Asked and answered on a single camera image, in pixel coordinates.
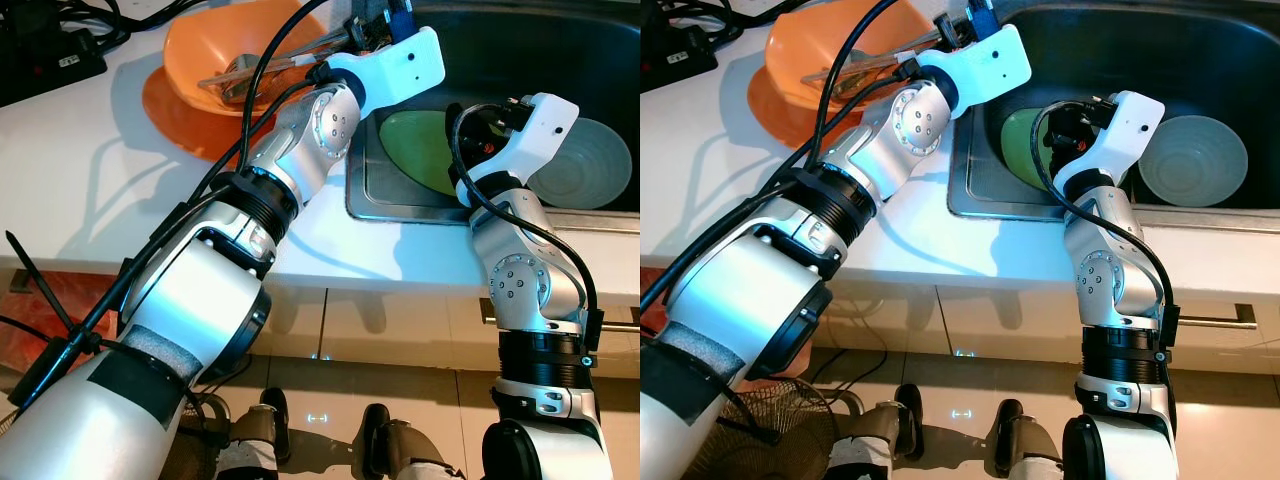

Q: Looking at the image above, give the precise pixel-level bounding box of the metal spoon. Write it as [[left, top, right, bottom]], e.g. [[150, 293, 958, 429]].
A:
[[220, 35, 346, 101], [820, 30, 941, 96]]

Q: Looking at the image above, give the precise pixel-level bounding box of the orange plastic bowl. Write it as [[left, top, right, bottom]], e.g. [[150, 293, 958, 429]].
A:
[[765, 0, 936, 101], [163, 0, 331, 104]]

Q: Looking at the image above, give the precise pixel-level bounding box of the orange plastic plate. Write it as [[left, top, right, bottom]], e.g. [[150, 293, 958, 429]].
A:
[[141, 65, 291, 163], [745, 65, 871, 146]]

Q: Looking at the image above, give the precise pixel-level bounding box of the white kitchen base cabinet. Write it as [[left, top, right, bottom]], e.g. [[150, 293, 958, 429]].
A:
[[0, 265, 641, 376], [640, 265, 1280, 376]]

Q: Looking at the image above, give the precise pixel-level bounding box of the green plate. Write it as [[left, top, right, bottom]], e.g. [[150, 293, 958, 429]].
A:
[[1000, 108, 1061, 191], [378, 110, 466, 198]]

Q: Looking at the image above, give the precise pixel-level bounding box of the stainless steel sink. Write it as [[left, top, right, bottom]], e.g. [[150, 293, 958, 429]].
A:
[[345, 0, 641, 223], [945, 0, 1280, 221]]

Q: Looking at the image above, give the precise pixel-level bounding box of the grey bowl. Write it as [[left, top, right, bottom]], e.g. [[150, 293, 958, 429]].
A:
[[1138, 115, 1249, 208], [525, 118, 633, 211]]

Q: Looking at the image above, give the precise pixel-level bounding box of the black power strip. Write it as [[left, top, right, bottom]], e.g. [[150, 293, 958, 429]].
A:
[[0, 35, 108, 109], [640, 25, 719, 91]]

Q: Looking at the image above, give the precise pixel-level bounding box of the robot right leg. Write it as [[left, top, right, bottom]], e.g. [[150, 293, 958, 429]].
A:
[[360, 403, 466, 480], [990, 398, 1066, 480]]

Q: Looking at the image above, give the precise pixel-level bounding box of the orange plastic bag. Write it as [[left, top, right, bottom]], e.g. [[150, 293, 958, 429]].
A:
[[0, 285, 131, 376]]

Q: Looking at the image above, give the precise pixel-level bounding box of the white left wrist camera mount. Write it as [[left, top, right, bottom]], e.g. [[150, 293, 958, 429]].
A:
[[915, 23, 1033, 113], [325, 27, 446, 119]]

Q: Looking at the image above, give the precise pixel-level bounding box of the wire guard floor fan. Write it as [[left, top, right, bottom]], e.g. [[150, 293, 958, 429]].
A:
[[160, 395, 236, 480], [685, 375, 861, 480]]

